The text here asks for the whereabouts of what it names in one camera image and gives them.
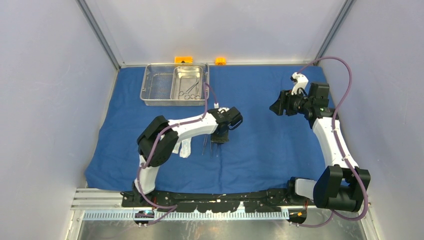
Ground small orange plastic block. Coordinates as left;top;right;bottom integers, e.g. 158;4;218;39
214;57;227;66

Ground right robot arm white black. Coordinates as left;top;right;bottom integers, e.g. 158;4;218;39
269;82;371;212

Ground aluminium front frame rail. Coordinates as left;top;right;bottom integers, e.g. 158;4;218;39
70;185;372;221

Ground large orange plastic block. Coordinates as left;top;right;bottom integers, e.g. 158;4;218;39
174;56;193;65

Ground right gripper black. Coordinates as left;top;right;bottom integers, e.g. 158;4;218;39
270;88;313;117

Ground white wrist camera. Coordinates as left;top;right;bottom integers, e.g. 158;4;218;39
213;102;229;113
290;72;309;96

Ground clear plastic packet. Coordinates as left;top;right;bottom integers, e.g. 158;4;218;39
179;137;192;158

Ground green white small packet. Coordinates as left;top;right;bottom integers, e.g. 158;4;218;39
172;141;181;154

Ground steel surgical scissors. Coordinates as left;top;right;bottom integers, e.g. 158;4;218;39
178;77;193;100

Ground wire mesh instrument basket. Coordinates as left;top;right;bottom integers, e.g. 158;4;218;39
139;63;210;107

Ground steel surgical forceps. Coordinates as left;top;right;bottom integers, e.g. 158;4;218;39
184;80;202;100

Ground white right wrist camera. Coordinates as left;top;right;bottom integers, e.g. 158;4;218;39
290;72;309;96

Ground blue surgical drape cloth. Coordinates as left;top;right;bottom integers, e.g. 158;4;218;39
84;65;326;194

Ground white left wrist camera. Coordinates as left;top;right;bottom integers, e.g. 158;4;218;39
213;102;229;113

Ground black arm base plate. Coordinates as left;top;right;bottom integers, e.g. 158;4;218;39
120;187;315;213

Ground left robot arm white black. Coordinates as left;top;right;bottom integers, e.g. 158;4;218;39
134;107;243;207

